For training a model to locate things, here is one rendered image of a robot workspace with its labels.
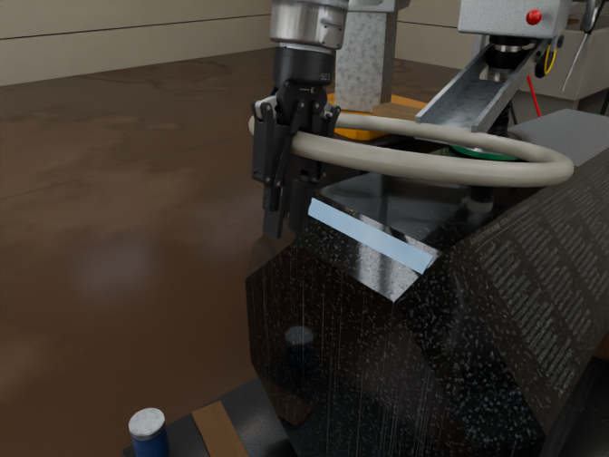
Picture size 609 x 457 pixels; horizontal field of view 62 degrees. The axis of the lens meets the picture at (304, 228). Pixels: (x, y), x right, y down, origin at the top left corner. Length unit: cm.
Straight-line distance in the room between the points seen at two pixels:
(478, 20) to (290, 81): 79
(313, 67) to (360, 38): 141
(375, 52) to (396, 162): 145
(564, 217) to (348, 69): 108
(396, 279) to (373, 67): 121
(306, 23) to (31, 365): 181
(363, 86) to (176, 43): 580
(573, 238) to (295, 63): 85
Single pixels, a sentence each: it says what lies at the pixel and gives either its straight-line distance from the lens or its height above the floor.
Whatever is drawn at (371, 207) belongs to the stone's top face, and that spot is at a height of 87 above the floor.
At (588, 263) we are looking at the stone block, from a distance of 130.
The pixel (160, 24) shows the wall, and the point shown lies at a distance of 757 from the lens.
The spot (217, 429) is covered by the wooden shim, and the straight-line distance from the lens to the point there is 172.
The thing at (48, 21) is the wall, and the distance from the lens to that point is 700.
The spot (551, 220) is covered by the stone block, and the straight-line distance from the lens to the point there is 125.
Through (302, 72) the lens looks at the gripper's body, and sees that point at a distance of 61.
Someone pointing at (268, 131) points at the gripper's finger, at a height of 115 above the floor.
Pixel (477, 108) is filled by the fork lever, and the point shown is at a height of 104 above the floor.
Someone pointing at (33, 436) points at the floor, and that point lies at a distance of 192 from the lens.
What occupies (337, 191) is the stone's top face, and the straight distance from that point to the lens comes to 114.
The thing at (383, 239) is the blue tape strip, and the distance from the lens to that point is 100.
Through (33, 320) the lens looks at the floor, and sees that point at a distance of 241.
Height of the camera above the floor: 134
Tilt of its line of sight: 29 degrees down
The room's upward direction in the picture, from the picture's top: straight up
